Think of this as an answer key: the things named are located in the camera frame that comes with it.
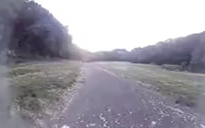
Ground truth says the grey gravel path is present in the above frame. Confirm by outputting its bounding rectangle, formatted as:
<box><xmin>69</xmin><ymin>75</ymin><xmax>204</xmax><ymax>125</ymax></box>
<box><xmin>39</xmin><ymin>61</ymin><xmax>205</xmax><ymax>128</ymax></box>

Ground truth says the grass verge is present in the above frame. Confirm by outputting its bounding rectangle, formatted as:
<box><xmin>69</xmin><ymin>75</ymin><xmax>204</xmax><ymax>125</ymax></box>
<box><xmin>0</xmin><ymin>59</ymin><xmax>88</xmax><ymax>128</ymax></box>

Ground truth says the grass field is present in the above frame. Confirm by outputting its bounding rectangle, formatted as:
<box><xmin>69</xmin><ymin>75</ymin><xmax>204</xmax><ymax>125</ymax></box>
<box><xmin>99</xmin><ymin>60</ymin><xmax>205</xmax><ymax>118</ymax></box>

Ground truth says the row of trees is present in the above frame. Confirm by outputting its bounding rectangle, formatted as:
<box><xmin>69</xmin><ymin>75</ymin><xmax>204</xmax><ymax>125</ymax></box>
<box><xmin>86</xmin><ymin>29</ymin><xmax>205</xmax><ymax>75</ymax></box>

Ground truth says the wood of dark trees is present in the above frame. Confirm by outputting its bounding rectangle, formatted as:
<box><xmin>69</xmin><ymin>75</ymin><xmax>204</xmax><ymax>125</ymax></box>
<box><xmin>0</xmin><ymin>0</ymin><xmax>88</xmax><ymax>66</ymax></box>

